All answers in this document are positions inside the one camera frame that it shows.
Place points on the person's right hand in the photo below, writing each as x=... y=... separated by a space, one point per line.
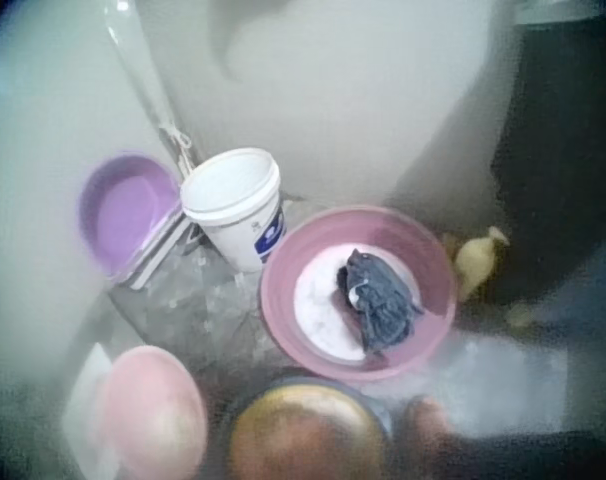
x=430 y=422

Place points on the brown round bowl dark rim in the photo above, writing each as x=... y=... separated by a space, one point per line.
x=303 y=420

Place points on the dark blue wet cloth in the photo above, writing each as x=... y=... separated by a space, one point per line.
x=380 y=305

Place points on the yellow plastic bottle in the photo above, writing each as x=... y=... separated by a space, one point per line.
x=475 y=260

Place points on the large pink plastic basin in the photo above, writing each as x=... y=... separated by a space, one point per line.
x=283 y=280

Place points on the crumpled clear plastic sheet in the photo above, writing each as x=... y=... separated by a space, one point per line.
x=193 y=300

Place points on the pale pink round basin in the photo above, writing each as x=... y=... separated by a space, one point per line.
x=155 y=415

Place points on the white plastic bucket blue label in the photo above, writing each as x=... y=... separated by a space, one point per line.
x=233 y=200

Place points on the large black drum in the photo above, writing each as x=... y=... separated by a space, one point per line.
x=558 y=150

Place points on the white flat board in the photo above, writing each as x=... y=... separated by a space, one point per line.
x=158 y=255

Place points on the white flat panel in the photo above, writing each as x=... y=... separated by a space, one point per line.
x=85 y=390

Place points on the purple plastic basin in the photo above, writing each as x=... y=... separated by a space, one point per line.
x=125 y=220

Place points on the grey pipe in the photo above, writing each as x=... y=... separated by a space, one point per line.
x=143 y=80

